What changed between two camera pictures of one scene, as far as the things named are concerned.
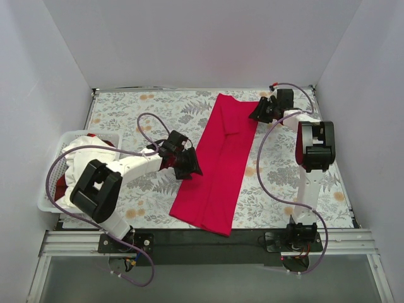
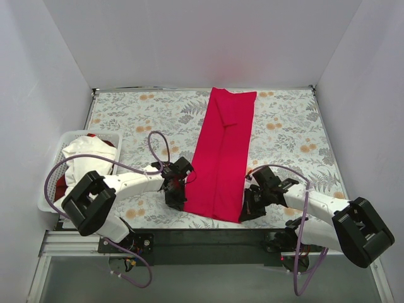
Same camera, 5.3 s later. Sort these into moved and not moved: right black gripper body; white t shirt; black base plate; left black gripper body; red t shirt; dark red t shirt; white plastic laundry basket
Moved: right black gripper body; red t shirt; left black gripper body
Not moved: white t shirt; black base plate; dark red t shirt; white plastic laundry basket
